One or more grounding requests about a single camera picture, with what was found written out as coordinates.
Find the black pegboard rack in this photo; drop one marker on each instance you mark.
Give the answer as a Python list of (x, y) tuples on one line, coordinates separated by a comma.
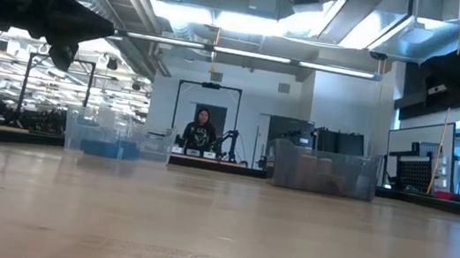
[(413, 173)]

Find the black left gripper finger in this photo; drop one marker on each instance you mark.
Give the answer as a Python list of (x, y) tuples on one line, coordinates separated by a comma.
[(73, 33), (76, 11)]

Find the person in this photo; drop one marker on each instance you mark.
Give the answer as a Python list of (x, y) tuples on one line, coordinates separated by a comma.
[(199, 136)]

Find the white board with black frame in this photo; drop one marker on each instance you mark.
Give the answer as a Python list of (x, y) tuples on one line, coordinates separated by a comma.
[(407, 139)]

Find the black background robot arm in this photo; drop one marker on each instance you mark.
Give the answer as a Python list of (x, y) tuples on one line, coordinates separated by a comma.
[(233, 140)]

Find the black storage cases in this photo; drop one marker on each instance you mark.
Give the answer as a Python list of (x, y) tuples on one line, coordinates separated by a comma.
[(339, 142)]

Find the grey wall vent grille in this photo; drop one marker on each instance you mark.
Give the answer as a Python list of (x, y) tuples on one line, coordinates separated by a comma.
[(216, 77), (284, 87)]

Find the clear plastic container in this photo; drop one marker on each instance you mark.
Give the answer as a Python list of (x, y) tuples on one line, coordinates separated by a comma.
[(152, 145)]

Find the black aluminium table frame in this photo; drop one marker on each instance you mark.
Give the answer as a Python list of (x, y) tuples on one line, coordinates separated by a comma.
[(216, 166)]

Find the grey translucent plastic container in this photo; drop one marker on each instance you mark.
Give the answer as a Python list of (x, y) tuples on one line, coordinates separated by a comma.
[(361, 177)]

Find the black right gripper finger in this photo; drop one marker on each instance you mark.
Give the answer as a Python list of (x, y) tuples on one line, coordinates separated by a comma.
[(446, 73)]

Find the black background rig frame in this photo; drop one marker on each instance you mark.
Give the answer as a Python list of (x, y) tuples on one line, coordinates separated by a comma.
[(211, 85), (87, 62)]

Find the small red item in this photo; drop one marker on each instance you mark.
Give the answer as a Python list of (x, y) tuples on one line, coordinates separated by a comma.
[(444, 195)]

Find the plain wooden block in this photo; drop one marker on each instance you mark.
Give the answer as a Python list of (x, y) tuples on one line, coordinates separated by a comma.
[(307, 170), (325, 166)]

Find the long ceiling light bar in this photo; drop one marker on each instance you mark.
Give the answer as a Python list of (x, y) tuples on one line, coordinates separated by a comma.
[(248, 54)]

